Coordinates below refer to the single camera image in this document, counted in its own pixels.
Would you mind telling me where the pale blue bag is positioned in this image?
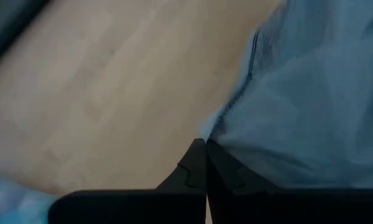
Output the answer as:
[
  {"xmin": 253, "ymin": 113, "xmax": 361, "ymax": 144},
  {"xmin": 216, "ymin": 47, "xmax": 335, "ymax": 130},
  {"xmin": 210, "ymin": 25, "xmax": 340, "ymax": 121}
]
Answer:
[{"xmin": 197, "ymin": 0, "xmax": 373, "ymax": 190}]

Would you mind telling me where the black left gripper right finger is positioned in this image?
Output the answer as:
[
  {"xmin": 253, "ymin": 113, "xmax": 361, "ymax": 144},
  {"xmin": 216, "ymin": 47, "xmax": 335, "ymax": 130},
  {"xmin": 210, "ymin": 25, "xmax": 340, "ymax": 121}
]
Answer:
[{"xmin": 206, "ymin": 139, "xmax": 282, "ymax": 192}]

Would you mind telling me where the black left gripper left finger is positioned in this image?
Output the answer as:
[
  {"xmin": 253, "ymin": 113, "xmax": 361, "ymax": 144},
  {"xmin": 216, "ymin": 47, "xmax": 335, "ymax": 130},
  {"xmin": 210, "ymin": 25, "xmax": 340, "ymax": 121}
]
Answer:
[{"xmin": 155, "ymin": 138, "xmax": 208, "ymax": 191}]

